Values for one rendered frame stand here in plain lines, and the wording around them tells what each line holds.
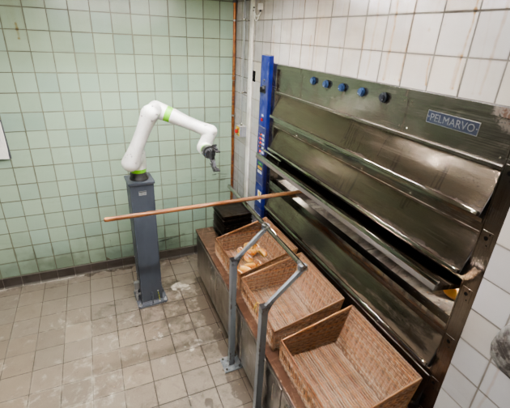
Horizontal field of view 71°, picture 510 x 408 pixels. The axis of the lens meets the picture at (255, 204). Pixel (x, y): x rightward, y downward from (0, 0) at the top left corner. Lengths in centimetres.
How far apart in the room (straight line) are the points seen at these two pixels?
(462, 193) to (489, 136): 23
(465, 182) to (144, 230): 239
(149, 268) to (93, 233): 82
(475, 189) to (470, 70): 44
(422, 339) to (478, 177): 82
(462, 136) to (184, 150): 267
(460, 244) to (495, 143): 42
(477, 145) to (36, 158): 323
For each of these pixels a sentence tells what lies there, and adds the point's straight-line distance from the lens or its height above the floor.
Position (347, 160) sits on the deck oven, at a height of 166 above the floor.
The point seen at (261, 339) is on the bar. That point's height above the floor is 73.
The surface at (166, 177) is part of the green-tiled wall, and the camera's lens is 375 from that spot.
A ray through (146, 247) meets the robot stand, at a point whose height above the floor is 60.
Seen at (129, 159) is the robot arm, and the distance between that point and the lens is 278.
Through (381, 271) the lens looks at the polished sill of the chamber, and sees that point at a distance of 206.
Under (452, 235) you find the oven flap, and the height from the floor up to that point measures 156.
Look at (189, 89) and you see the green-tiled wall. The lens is 359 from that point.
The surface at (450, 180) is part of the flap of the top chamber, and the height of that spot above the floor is 178.
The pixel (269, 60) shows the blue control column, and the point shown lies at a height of 212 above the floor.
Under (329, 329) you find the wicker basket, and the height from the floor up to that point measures 70.
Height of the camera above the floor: 228
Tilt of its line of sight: 25 degrees down
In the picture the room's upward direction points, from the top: 3 degrees clockwise
